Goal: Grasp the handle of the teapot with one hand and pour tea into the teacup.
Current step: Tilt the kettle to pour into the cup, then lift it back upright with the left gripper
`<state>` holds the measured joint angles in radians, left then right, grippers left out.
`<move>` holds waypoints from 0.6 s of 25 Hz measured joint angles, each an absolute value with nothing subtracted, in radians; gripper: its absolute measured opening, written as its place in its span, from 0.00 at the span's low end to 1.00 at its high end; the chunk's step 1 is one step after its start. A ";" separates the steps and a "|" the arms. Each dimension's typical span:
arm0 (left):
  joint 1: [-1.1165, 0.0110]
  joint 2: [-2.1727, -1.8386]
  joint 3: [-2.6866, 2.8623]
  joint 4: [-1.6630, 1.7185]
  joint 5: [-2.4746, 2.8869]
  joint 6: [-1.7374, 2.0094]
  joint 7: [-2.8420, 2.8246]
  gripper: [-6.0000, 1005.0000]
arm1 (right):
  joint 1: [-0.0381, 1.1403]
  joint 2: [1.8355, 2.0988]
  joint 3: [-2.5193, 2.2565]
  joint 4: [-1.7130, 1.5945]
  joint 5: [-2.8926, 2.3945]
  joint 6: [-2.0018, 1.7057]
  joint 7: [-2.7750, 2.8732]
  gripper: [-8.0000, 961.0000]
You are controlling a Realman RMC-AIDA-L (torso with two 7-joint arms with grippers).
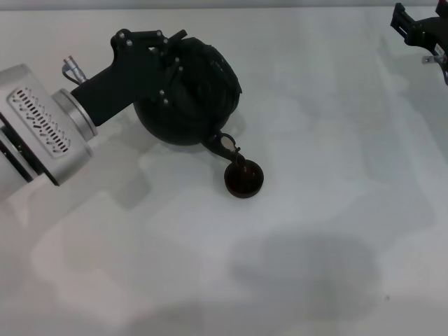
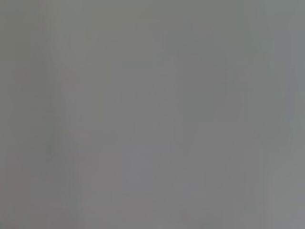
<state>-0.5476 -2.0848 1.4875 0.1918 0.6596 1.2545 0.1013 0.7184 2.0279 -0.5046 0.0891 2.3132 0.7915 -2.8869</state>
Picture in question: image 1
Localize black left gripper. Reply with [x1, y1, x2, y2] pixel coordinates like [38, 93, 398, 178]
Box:
[69, 29, 187, 127]

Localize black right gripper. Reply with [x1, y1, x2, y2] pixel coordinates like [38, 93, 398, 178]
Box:
[389, 1, 448, 48]

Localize black round teapot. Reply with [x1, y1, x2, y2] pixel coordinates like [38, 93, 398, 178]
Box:
[132, 36, 244, 169]

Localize dark brown teacup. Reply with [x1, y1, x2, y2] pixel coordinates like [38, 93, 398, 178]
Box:
[223, 157, 265, 201]

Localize silver plug with red ring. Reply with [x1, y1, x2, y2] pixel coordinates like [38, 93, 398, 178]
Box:
[61, 55, 88, 85]

